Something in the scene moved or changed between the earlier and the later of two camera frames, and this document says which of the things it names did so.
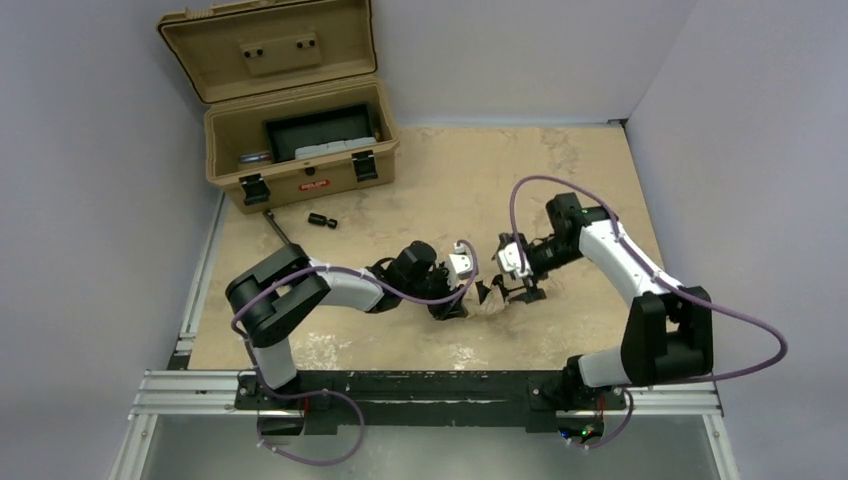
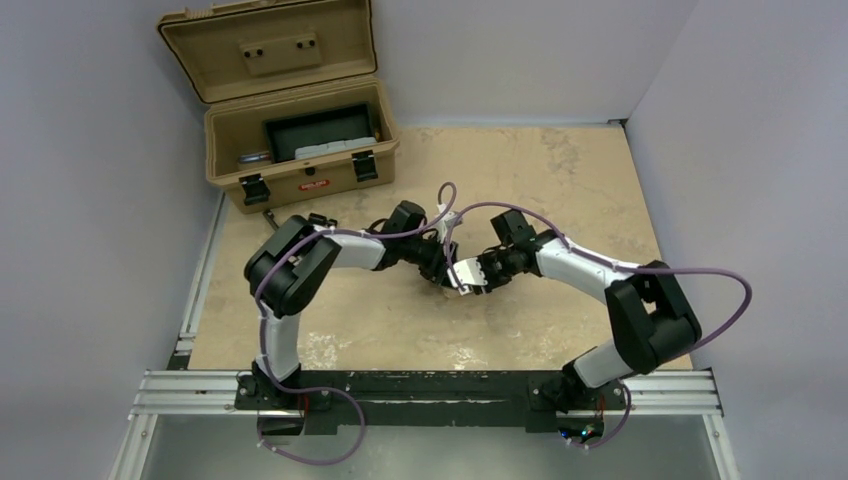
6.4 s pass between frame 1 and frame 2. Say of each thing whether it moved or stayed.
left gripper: moved
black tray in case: stayed
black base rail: stayed
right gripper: moved
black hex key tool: stayed
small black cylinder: stayed
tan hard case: stayed
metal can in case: stayed
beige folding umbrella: moved
